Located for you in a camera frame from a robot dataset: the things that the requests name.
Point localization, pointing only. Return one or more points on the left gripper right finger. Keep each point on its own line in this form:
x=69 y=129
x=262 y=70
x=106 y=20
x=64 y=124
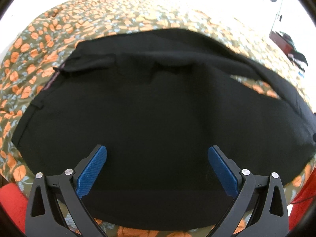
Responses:
x=270 y=214

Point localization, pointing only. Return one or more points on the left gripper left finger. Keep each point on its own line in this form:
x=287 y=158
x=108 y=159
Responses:
x=44 y=217

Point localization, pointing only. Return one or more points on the black pants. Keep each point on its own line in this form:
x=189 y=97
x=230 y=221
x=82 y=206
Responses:
x=158 y=101

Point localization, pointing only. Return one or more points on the red fleece garment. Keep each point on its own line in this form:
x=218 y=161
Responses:
x=14 y=204

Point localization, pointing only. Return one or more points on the pile of clothes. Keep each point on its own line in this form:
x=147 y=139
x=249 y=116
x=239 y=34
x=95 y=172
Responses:
x=298 y=59

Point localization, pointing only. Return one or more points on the floral orange green bedspread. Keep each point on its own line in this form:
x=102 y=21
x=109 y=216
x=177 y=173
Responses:
x=51 y=37

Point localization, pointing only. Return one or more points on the dark red wooden cabinet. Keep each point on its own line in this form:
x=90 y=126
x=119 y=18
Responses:
x=280 y=40

